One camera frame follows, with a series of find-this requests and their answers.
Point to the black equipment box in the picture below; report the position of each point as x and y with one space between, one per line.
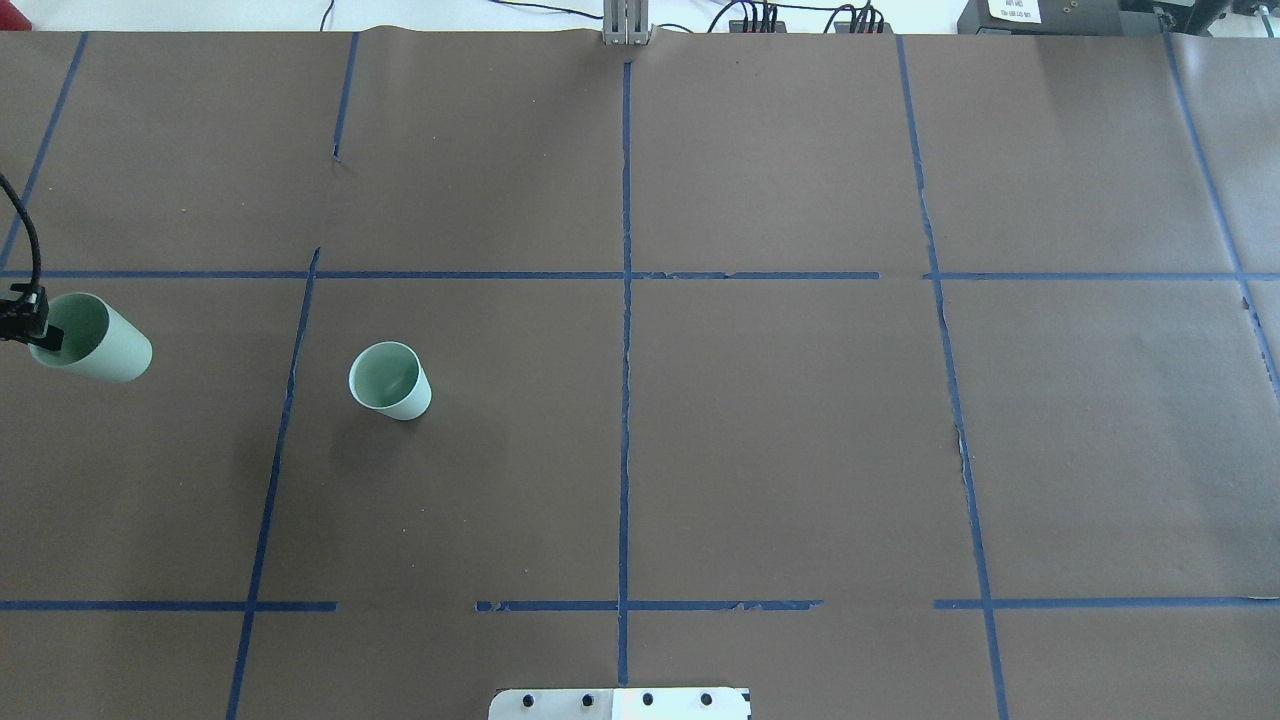
1063 18

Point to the black power strip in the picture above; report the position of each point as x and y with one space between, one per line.
758 25
869 22

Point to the black power strip right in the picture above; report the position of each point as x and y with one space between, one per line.
869 22

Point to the light green cup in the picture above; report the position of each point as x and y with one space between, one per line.
388 378
97 343

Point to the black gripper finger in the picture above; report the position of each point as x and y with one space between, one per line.
25 310

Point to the black power strip left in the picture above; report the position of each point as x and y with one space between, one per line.
758 25

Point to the aluminium frame post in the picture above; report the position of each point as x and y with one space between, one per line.
626 23

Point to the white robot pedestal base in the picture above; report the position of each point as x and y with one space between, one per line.
622 703

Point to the brown paper table cover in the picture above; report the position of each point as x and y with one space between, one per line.
900 377

